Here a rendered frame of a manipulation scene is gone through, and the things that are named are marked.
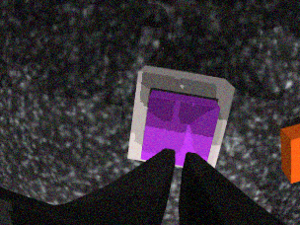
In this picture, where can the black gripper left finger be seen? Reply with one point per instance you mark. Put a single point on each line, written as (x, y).
(138, 198)

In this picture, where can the purple button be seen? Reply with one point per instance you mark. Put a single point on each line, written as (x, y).
(182, 111)

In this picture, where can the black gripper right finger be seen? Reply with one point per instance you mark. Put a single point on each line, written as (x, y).
(207, 198)

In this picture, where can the orange cube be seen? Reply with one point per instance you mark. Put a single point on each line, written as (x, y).
(290, 152)

